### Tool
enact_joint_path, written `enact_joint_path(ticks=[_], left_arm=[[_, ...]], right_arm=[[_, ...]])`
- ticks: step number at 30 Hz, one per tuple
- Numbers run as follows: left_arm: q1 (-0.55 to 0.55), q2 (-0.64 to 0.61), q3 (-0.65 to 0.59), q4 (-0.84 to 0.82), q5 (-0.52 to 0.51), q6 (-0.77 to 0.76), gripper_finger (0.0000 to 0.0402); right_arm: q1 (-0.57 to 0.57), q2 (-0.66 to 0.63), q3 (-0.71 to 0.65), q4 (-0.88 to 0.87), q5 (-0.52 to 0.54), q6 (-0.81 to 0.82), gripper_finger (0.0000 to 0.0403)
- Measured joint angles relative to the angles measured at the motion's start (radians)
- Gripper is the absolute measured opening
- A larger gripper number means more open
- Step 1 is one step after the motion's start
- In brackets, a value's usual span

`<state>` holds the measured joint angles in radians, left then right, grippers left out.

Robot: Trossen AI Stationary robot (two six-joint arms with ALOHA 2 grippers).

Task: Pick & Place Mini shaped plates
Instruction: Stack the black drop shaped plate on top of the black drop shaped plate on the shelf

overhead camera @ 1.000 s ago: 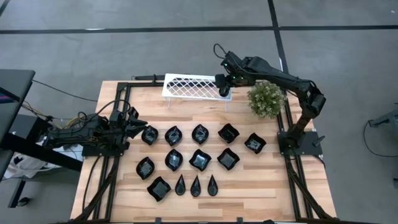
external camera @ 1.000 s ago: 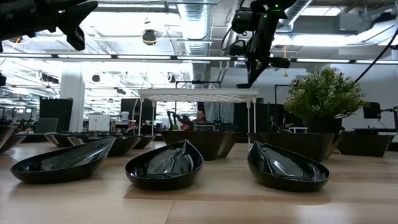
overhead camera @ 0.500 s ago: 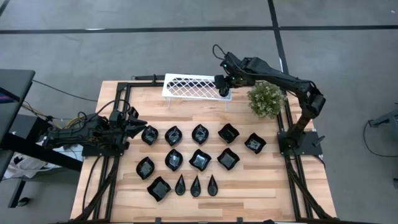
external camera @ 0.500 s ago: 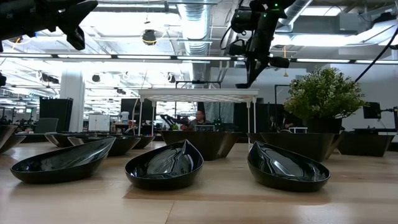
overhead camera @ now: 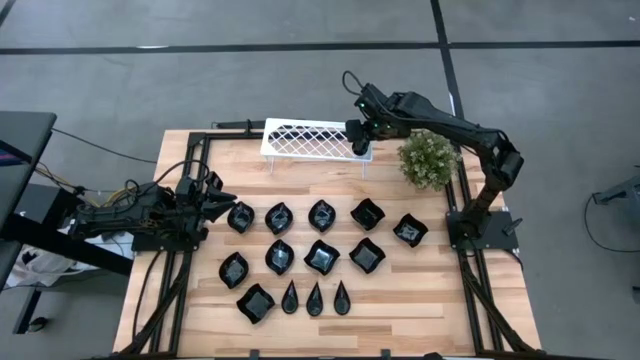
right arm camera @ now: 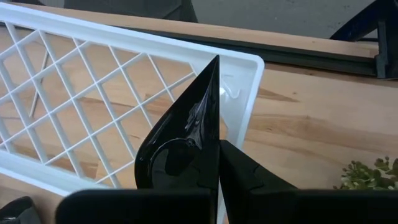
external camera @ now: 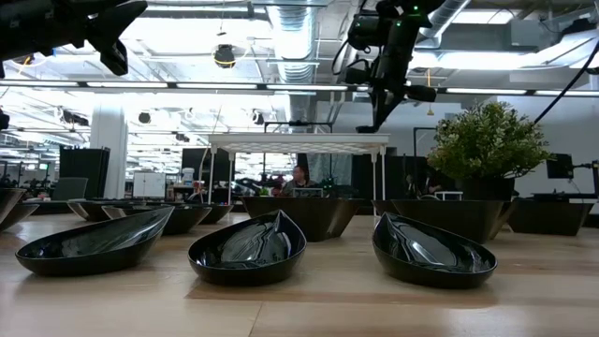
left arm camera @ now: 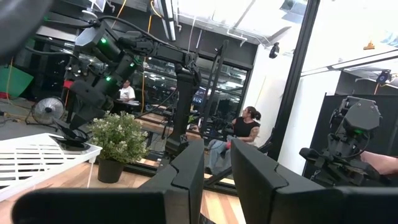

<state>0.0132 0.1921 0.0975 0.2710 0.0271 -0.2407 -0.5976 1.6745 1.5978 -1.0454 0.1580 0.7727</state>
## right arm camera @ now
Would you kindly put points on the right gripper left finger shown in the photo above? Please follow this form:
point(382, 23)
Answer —
point(133, 208)

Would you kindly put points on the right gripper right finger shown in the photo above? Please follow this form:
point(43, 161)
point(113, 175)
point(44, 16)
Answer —
point(264, 205)

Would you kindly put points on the black teardrop mini plate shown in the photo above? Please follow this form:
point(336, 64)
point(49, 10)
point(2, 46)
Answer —
point(186, 124)

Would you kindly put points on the black leaf mini plate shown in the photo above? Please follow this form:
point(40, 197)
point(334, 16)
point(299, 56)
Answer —
point(18, 213)

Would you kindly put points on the artificial potted plant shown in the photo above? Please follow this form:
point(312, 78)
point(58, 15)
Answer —
point(360, 177)

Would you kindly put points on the dark cabinet on floor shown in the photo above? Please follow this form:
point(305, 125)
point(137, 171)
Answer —
point(124, 7)

